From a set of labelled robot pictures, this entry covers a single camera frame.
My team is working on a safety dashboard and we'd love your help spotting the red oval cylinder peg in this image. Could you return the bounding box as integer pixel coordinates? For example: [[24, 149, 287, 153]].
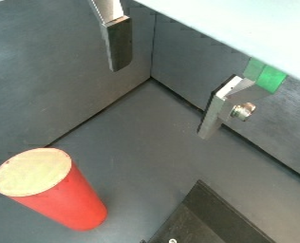
[[0, 148, 107, 231]]

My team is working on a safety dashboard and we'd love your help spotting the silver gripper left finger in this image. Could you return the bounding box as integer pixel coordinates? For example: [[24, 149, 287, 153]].
[[88, 0, 132, 72]]

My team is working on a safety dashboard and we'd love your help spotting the black curved peg holder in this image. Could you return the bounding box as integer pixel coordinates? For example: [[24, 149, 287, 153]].
[[139, 179, 275, 243]]

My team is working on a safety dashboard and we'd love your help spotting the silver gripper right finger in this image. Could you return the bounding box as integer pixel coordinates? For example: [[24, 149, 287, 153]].
[[196, 75, 266, 140]]

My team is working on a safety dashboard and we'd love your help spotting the green shape sorting board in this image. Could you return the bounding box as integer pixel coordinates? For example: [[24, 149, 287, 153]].
[[243, 58, 287, 94]]

